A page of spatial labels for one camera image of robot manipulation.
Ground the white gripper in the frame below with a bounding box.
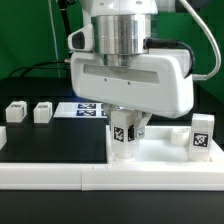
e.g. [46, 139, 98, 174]
[68, 25, 194, 140]

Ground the white square tabletop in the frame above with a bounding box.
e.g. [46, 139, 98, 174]
[106, 126, 224, 163]

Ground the white sheet with tags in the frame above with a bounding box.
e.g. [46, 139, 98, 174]
[54, 102, 106, 118]

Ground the white U-shaped fence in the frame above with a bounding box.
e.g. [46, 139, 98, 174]
[0, 125, 224, 192]

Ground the thin white pole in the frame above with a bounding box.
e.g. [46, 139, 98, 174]
[48, 0, 61, 78]

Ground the white cable on gripper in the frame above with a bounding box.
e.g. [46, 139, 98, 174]
[178, 0, 222, 82]

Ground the black cable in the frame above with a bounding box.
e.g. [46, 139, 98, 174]
[7, 58, 73, 79]

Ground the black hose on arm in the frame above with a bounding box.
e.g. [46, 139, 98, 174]
[55, 0, 76, 38]

